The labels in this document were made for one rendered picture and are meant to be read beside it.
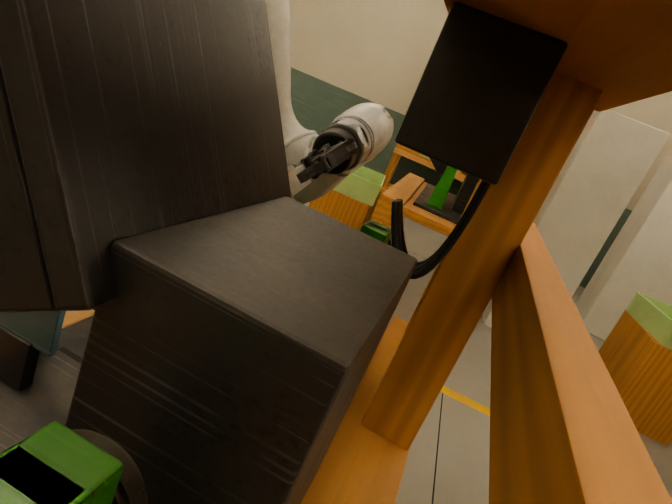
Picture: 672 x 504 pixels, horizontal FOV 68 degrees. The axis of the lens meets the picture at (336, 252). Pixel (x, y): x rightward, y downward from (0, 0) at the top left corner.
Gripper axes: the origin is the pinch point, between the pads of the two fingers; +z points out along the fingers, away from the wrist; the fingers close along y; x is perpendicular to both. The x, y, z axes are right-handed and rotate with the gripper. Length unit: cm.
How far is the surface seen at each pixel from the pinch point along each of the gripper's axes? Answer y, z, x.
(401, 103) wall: -206, -669, 28
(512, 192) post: 26.4, -10.5, 15.1
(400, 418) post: -1.4, 0.3, 42.8
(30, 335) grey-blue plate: -23.3, 29.4, 0.9
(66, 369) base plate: -29.4, 25.3, 8.0
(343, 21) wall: -239, -682, -113
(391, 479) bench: -1.7, 9.5, 46.3
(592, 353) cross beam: 34.5, 24.4, 19.0
